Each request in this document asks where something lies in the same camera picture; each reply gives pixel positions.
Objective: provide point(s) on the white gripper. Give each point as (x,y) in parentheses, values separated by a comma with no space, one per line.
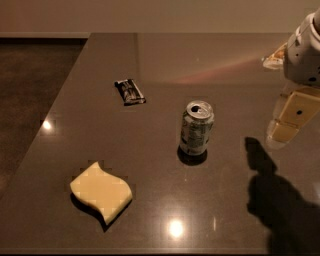
(302,58)

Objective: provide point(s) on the silver green 7up can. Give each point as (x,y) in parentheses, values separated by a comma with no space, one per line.
(197,123)

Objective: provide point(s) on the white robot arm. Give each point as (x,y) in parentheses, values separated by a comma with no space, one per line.
(299,100)

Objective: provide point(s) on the black rxbar chocolate wrapper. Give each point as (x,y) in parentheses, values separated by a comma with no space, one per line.
(130,92)

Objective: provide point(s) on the yellow wavy sponge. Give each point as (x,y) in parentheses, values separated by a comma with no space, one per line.
(104,192)

